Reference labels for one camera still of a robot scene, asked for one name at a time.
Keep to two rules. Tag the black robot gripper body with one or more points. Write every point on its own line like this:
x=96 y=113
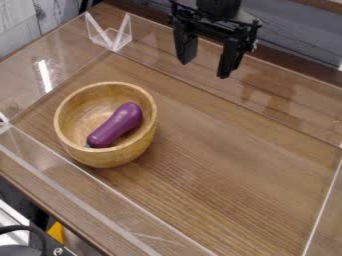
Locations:
x=214 y=18

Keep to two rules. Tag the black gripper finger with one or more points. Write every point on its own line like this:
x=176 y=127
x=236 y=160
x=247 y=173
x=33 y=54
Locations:
x=186 y=42
x=231 y=56

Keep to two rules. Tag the purple toy eggplant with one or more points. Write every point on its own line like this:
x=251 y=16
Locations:
x=124 y=120

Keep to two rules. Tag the brown wooden bowl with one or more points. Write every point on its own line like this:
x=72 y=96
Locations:
x=85 y=109

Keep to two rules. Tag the black and yellow equipment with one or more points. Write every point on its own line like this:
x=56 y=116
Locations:
x=23 y=239

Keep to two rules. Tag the clear acrylic corner bracket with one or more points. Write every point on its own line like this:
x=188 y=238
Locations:
x=109 y=38

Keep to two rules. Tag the clear acrylic tray wall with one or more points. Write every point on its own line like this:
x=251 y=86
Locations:
x=117 y=227

